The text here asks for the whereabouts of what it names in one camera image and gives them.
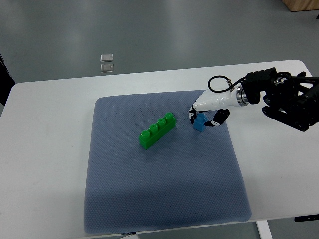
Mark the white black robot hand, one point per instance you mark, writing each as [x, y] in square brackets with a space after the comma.
[219, 102]

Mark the blue toy block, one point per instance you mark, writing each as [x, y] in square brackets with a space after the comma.
[199, 122]

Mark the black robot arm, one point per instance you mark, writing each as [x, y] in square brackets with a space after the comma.
[291, 100]

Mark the green four-stud toy block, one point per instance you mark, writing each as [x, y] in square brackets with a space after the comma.
[157, 130]

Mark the blue-grey textured mat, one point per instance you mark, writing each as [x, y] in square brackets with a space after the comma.
[187, 178]

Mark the upper metal floor plate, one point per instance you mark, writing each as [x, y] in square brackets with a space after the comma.
[106, 57]

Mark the wooden furniture corner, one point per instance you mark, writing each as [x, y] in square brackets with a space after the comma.
[301, 5]

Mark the white table leg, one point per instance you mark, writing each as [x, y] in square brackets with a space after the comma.
[263, 229]

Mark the black table control panel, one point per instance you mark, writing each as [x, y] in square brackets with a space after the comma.
[306, 218]

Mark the black clothed person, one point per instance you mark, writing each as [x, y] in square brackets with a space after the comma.
[6, 82]

